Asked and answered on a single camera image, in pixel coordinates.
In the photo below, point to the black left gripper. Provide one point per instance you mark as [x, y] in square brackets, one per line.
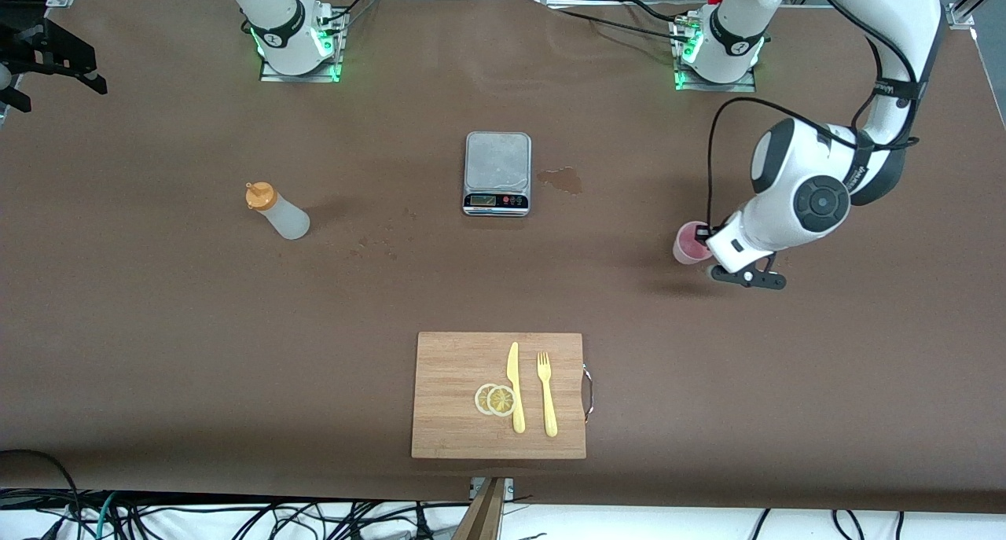
[700, 238]

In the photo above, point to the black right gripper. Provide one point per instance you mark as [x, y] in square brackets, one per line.
[45, 53]

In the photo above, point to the pink plastic cup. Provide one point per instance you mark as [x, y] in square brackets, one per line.
[687, 245]

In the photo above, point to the translucent sauce bottle orange cap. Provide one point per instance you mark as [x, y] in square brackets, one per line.
[284, 216]

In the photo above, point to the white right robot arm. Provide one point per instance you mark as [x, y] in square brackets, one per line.
[275, 13]

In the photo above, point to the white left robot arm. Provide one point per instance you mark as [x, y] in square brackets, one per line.
[802, 178]

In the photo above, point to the silver digital kitchen scale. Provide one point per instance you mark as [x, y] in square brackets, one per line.
[497, 163]

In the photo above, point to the yellow plastic fork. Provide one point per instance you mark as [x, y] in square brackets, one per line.
[548, 402]

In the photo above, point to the yellow plastic knife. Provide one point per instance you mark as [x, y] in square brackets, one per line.
[515, 383]

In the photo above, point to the lemon slice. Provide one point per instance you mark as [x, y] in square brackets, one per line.
[479, 399]
[501, 401]

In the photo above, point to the wooden cutting board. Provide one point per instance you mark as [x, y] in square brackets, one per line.
[452, 398]

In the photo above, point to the brown table cover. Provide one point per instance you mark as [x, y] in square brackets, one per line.
[236, 328]

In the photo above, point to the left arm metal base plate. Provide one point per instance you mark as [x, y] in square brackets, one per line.
[747, 84]

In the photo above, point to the small metal bracket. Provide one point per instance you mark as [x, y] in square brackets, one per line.
[508, 489]

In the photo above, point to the wooden post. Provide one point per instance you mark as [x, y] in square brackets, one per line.
[483, 516]

